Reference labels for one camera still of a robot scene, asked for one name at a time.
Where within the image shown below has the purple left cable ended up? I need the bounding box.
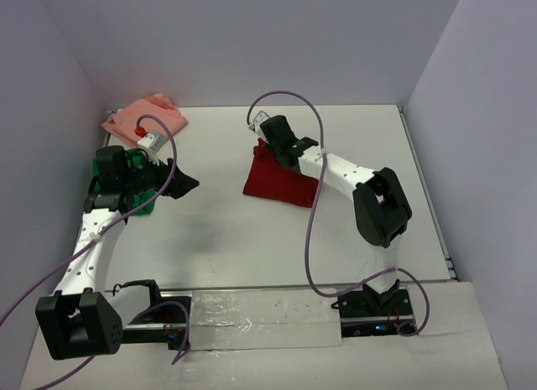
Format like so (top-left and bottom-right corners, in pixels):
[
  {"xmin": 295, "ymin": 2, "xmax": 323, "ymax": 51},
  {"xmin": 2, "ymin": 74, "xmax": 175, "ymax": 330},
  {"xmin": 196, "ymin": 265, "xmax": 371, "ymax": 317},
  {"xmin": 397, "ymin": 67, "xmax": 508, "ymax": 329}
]
[{"xmin": 0, "ymin": 114, "xmax": 192, "ymax": 389}]

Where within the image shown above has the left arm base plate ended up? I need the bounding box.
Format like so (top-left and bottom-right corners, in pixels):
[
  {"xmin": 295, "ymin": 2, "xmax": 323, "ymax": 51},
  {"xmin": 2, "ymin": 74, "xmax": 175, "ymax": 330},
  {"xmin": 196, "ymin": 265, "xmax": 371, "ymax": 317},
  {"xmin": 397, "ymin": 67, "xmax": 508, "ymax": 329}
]
[{"xmin": 122, "ymin": 305, "xmax": 186, "ymax": 351}]

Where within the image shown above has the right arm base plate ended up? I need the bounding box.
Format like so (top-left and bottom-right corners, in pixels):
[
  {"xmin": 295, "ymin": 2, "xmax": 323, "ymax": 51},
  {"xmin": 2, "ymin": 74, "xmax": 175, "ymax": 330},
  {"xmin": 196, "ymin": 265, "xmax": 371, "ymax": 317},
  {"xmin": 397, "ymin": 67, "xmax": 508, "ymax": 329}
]
[{"xmin": 331, "ymin": 287, "xmax": 416, "ymax": 338}]

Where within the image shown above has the white cardboard front cover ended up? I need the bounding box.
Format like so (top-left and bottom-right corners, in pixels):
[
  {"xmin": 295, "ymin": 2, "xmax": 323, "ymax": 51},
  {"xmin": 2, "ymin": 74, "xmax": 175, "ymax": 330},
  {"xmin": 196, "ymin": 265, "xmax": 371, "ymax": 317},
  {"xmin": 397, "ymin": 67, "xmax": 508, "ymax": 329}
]
[{"xmin": 16, "ymin": 282, "xmax": 515, "ymax": 390}]

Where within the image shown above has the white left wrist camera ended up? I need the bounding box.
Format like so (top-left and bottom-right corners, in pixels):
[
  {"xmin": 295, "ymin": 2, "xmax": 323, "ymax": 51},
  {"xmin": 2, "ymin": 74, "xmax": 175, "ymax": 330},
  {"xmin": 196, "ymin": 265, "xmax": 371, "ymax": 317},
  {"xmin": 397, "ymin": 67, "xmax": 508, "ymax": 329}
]
[{"xmin": 137, "ymin": 131, "xmax": 168, "ymax": 164}]

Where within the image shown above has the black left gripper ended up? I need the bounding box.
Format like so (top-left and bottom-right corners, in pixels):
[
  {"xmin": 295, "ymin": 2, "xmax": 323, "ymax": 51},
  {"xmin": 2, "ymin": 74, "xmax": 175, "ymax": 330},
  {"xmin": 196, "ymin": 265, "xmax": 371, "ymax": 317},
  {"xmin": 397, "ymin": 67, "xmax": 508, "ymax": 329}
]
[{"xmin": 123, "ymin": 148, "xmax": 199, "ymax": 199}]

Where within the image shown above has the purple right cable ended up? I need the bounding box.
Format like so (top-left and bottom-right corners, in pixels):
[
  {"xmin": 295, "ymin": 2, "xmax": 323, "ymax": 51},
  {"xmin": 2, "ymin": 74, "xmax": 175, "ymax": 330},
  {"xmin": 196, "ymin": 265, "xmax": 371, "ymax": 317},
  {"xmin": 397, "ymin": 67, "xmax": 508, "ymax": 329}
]
[{"xmin": 246, "ymin": 90, "xmax": 430, "ymax": 338}]

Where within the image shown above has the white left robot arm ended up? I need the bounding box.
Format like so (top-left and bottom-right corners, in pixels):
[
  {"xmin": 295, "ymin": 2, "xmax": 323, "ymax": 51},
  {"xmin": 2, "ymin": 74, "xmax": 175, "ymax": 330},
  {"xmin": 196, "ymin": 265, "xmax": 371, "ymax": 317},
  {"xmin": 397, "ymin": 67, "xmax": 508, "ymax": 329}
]
[{"xmin": 35, "ymin": 145, "xmax": 200, "ymax": 361}]

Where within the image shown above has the green t-shirt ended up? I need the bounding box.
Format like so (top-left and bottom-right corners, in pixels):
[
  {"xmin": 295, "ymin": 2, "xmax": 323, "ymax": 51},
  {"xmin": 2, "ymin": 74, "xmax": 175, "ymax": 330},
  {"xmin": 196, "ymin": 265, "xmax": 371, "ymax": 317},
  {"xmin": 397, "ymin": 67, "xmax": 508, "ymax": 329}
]
[{"xmin": 91, "ymin": 148, "xmax": 159, "ymax": 218}]

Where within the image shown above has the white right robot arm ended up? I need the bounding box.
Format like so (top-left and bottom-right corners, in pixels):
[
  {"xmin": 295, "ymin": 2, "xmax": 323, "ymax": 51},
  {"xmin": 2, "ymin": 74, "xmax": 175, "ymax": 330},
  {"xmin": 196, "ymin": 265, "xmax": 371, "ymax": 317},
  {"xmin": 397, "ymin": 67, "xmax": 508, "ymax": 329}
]
[{"xmin": 250, "ymin": 111, "xmax": 412, "ymax": 315}]

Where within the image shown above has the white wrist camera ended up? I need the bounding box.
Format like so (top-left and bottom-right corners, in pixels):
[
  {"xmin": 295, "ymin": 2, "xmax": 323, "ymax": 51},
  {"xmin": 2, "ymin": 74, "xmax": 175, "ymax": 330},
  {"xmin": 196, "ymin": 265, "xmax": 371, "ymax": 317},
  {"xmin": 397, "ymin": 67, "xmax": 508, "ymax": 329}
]
[
  {"xmin": 248, "ymin": 111, "xmax": 270, "ymax": 137},
  {"xmin": 137, "ymin": 131, "xmax": 168, "ymax": 164}
]

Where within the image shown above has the purple cable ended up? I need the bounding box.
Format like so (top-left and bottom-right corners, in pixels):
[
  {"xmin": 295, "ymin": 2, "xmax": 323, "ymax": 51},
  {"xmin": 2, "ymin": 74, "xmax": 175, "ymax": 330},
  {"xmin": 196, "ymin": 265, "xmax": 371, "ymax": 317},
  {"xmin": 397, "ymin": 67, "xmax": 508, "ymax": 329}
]
[
  {"xmin": 0, "ymin": 114, "xmax": 192, "ymax": 389},
  {"xmin": 246, "ymin": 90, "xmax": 430, "ymax": 338}
]

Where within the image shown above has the red t-shirt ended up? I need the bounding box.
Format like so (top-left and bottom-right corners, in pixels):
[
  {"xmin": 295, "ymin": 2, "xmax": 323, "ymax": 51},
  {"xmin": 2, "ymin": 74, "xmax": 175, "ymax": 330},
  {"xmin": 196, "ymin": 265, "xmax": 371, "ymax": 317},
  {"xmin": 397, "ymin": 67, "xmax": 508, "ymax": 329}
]
[{"xmin": 242, "ymin": 138, "xmax": 318, "ymax": 208}]

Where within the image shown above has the pink t-shirt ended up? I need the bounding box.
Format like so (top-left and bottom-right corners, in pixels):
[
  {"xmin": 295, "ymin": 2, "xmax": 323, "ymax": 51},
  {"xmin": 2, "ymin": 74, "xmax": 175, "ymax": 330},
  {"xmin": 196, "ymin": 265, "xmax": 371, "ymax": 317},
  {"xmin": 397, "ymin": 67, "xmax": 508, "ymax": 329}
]
[{"xmin": 102, "ymin": 93, "xmax": 189, "ymax": 148}]

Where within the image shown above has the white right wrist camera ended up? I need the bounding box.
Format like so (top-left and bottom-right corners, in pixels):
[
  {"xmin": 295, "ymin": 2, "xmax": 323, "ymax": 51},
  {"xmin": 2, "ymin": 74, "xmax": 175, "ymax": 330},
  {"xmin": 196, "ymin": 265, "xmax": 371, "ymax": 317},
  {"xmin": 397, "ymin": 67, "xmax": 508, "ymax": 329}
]
[{"xmin": 248, "ymin": 111, "xmax": 270, "ymax": 137}]

